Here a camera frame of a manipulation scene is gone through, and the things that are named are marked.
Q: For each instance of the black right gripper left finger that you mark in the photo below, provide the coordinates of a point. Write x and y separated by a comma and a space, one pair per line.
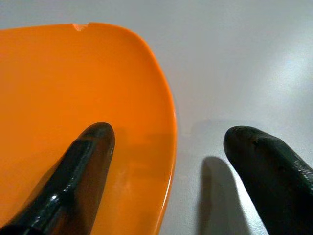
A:
73, 176

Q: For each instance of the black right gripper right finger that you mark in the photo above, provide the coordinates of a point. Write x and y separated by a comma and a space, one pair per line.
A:
274, 176

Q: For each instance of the orange plastic plate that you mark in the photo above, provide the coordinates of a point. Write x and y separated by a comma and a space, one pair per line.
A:
73, 73

